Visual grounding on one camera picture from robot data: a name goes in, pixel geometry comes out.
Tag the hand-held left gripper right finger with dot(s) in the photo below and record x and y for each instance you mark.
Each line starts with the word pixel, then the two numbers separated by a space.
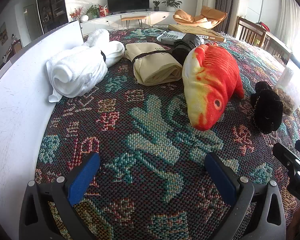
pixel 220 177

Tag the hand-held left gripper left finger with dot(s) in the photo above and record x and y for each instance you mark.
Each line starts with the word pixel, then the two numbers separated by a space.
pixel 82 177

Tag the black plush toy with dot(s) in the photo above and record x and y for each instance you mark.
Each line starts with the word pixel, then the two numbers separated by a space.
pixel 267 110

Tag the orange fish plush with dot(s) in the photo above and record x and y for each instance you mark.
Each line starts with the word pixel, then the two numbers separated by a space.
pixel 212 80

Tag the black plastic bag roll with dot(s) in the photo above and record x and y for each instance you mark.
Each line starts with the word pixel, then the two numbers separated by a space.
pixel 185 47

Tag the clear jar with black lid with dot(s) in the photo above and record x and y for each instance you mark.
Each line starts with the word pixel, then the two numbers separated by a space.
pixel 292 85

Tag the colourful woven printed blanket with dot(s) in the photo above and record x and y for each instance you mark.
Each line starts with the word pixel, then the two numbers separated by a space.
pixel 145 142

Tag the white cardboard box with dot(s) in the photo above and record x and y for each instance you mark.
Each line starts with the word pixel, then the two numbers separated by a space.
pixel 15 105

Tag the white rolled towel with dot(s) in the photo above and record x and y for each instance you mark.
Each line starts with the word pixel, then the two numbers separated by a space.
pixel 75 72

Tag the green plastic stool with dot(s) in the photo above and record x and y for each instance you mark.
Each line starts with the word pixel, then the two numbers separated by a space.
pixel 257 41

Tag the red cloth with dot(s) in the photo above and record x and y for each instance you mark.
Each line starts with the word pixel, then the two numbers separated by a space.
pixel 264 26

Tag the beige rolled cloth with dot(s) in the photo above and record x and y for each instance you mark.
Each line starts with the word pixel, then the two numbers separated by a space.
pixel 155 67

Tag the wooden slatted chair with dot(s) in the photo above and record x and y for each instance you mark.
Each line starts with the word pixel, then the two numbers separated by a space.
pixel 247 30

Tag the white curtain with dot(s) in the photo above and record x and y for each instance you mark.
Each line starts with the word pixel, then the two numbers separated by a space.
pixel 295 17

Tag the flat yellow cardboard box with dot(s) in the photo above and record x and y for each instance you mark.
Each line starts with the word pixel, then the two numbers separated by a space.
pixel 197 31

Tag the white barcode mailer packet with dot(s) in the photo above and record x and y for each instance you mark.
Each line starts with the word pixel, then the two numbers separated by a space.
pixel 170 37

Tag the white television cabinet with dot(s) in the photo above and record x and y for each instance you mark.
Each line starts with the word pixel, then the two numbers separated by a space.
pixel 102 23

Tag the round white vase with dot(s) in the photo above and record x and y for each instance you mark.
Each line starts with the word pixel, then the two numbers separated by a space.
pixel 84 18

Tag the orange lounge chair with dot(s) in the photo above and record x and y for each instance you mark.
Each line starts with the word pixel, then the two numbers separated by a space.
pixel 205 16

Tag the red flower bouquet vase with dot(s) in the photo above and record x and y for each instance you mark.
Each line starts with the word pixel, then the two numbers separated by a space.
pixel 76 13

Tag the wooden bench stool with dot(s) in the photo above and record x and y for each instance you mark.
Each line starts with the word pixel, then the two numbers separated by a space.
pixel 133 18

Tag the dark display cabinet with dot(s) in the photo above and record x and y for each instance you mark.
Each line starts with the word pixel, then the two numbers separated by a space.
pixel 52 5

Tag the large potted green plant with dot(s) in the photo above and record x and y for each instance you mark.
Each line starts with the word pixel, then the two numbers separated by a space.
pixel 171 3

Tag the black television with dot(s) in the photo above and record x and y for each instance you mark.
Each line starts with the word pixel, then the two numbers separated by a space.
pixel 128 1

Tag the small potted green plant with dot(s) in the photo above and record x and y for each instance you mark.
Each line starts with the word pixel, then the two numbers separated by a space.
pixel 156 5

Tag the framed wall picture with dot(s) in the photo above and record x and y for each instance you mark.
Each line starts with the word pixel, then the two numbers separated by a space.
pixel 3 33

